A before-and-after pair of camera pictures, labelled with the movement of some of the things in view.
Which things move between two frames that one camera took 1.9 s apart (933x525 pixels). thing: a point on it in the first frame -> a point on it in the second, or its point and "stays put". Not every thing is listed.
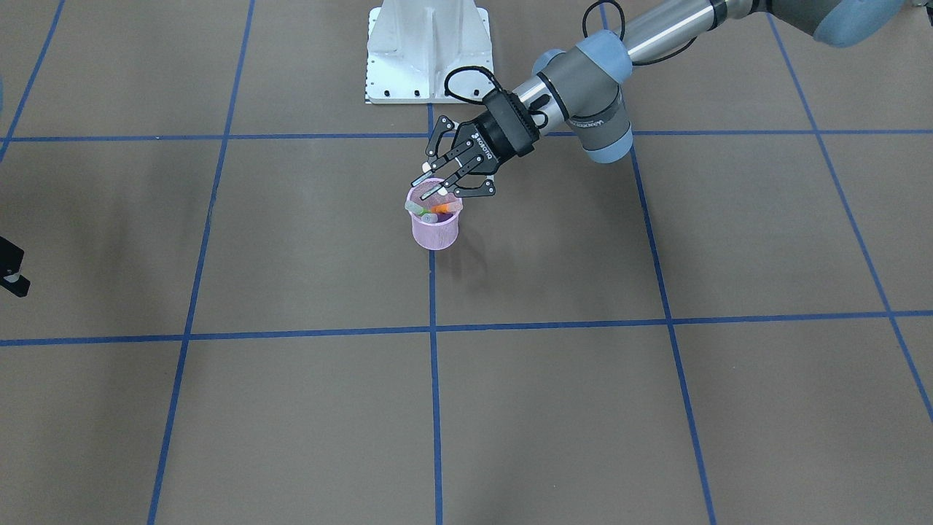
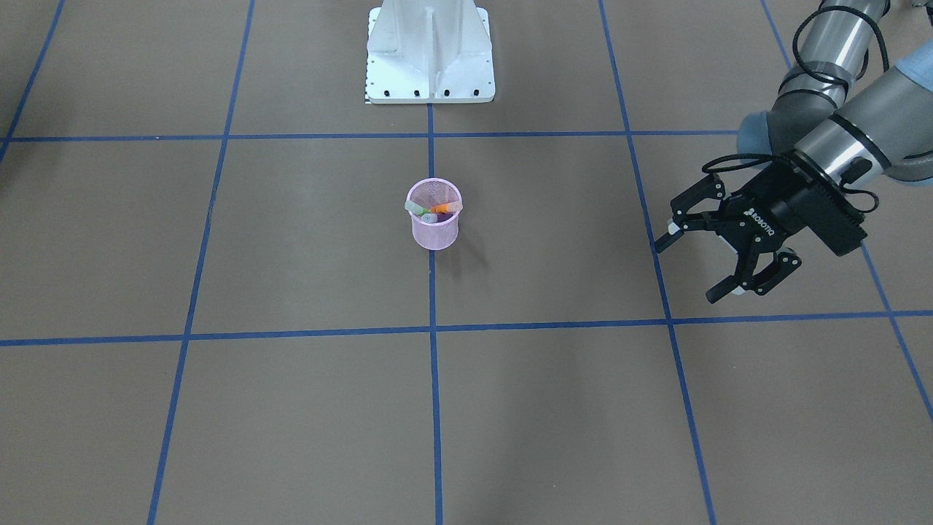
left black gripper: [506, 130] -> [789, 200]
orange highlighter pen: [447, 208] stays put
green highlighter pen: [415, 208] stays put
